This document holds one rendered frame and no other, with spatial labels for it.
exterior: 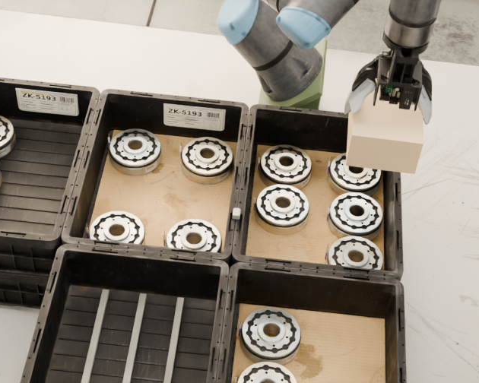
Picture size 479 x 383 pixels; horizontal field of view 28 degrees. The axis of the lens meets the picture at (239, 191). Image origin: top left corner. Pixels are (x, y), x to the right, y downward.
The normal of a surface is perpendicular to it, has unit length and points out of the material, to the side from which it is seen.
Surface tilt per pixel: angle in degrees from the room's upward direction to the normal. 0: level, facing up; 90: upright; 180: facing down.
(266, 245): 0
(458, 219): 0
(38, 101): 90
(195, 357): 0
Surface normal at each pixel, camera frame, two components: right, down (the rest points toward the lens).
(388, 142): -0.11, 0.74
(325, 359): 0.05, -0.66
